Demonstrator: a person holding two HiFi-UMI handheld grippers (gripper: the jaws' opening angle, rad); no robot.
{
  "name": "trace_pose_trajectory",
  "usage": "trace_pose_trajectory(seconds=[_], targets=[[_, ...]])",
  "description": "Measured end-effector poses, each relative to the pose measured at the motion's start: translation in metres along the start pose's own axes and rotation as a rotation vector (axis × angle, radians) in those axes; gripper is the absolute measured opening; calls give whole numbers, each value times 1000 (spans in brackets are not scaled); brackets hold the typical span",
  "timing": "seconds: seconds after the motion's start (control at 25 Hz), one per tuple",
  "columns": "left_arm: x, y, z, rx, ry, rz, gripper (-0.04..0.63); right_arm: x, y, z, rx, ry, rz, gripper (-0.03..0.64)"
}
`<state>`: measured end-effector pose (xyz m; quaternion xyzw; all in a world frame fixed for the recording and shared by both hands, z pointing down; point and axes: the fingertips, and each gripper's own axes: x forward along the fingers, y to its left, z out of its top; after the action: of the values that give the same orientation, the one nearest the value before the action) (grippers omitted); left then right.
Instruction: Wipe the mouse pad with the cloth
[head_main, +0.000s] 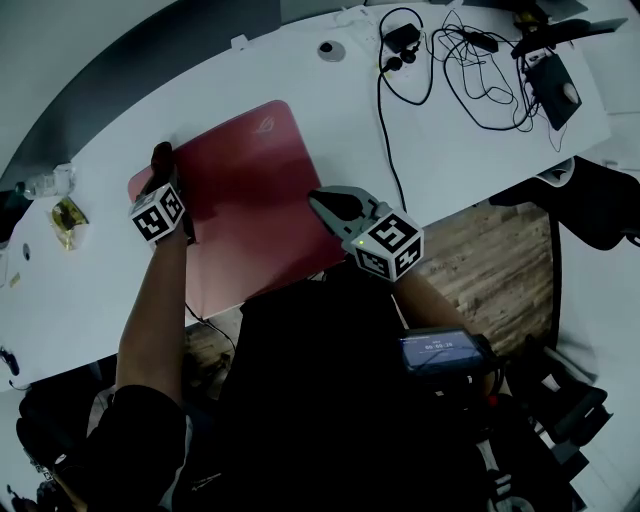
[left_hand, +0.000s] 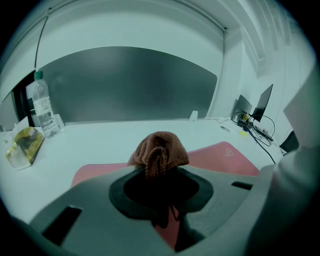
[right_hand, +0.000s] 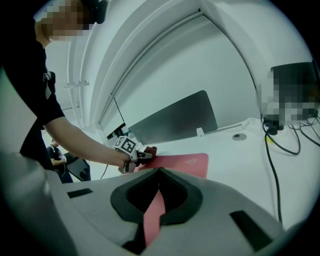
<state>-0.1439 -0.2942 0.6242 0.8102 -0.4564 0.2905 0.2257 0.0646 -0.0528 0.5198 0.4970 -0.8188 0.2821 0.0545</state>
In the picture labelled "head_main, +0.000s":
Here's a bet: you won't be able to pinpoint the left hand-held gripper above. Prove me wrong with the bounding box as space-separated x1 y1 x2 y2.
128 162 198 247

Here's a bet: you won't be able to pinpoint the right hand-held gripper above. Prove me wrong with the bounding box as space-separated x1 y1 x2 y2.
307 185 426 284

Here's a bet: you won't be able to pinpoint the pink desk mat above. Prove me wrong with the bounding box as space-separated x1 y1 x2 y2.
127 99 352 322

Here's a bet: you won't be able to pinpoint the person's left forearm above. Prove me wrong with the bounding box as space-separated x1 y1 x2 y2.
115 234 190 407

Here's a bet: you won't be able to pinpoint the person's right forearm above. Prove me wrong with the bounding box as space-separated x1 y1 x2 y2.
393 272 482 342

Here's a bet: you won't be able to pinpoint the gold tissue pack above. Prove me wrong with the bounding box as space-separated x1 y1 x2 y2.
49 196 91 252

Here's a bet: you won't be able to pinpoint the clear plastic water bottle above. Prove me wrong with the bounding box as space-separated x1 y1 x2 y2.
14 163 77 199

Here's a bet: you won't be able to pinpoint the round grey desk grommet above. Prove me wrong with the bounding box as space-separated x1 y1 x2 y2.
317 39 348 63

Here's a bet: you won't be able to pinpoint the black phone with lit screen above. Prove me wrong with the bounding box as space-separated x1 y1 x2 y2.
398 326 497 377

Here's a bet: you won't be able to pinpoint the black power adapter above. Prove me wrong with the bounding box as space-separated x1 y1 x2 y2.
384 22 421 52

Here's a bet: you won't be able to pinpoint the person's black shirt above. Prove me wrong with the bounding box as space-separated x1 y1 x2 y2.
49 264 502 512

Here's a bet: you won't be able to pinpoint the slim black power brick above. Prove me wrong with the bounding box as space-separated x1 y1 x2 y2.
464 30 500 53

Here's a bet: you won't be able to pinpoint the small black desk mat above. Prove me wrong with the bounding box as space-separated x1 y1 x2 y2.
528 53 584 133

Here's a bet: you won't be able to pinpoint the black office chair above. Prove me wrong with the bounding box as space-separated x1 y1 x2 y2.
14 379 101 471
488 155 640 252

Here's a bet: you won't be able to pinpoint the black laptop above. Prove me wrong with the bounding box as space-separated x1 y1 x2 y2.
510 18 629 61

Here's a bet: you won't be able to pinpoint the black equipment pack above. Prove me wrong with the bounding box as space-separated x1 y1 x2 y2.
479 344 614 512

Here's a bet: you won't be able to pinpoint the long black cable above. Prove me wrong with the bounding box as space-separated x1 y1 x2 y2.
376 55 410 215

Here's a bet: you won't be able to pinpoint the tangled black cables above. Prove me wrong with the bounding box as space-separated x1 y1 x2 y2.
430 8 567 153

